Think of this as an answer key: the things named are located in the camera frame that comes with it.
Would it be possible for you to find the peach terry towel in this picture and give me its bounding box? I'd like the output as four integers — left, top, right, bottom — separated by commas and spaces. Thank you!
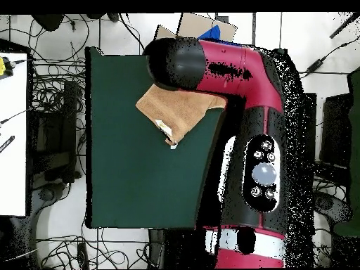
135, 83, 228, 150

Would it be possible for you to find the black flat panel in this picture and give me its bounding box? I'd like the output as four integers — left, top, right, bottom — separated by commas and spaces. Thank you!
319, 94, 352, 170

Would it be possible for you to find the dark green table cloth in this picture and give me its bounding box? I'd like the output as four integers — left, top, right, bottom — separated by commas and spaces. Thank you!
84, 46, 228, 229

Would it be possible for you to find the blue cloth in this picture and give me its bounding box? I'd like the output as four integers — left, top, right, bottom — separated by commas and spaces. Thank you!
197, 25, 221, 40

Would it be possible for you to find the brown cardboard box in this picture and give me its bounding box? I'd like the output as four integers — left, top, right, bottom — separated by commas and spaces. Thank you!
153, 12, 238, 41

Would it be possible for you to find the black equipment case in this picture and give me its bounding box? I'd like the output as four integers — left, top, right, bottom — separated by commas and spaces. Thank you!
29, 80, 82, 184

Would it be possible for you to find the black upright bar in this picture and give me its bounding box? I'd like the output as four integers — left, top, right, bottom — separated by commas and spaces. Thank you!
304, 92, 318, 164

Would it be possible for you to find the black power adapter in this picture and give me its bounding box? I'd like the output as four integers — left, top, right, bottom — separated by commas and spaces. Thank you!
305, 58, 325, 75

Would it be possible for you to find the white desk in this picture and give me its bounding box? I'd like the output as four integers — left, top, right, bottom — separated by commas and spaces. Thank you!
0, 51, 28, 217

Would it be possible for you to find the black rounded object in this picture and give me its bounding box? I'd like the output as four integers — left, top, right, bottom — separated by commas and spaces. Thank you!
31, 13, 66, 32

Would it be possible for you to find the yellow and black tool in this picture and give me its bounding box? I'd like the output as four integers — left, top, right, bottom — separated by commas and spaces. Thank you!
0, 56, 14, 78

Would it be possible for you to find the black long rod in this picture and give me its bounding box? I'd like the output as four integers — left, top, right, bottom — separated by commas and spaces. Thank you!
329, 12, 360, 39

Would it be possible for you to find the black pedestal foot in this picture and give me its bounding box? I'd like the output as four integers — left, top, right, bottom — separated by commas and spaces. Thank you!
32, 181, 67, 203
314, 191, 353, 224

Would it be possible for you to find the grey rectangular frame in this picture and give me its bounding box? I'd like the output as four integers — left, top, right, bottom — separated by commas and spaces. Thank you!
215, 12, 257, 46

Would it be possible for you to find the black cable tangle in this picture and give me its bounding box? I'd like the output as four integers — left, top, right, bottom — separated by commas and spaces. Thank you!
36, 227, 150, 270
27, 13, 88, 113
311, 174, 348, 268

